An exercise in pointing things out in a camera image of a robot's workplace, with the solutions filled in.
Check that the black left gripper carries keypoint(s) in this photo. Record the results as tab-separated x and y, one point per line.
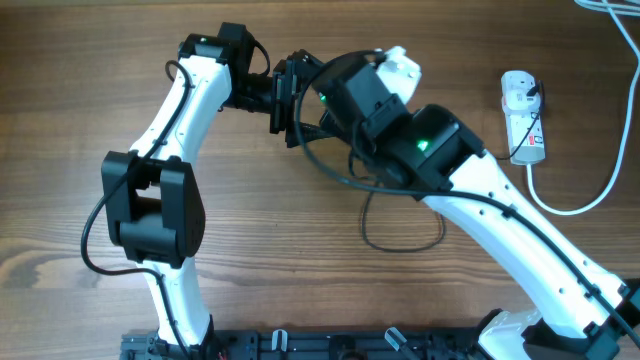
299	65

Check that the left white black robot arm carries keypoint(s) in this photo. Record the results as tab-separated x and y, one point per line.
151	198

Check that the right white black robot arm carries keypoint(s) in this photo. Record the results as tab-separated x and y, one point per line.
580	310

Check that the white USB charger adapter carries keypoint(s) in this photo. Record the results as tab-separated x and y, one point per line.
521	101

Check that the white power strip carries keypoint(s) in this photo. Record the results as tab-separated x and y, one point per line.
524	132

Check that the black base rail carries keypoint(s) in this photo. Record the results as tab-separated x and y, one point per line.
456	343

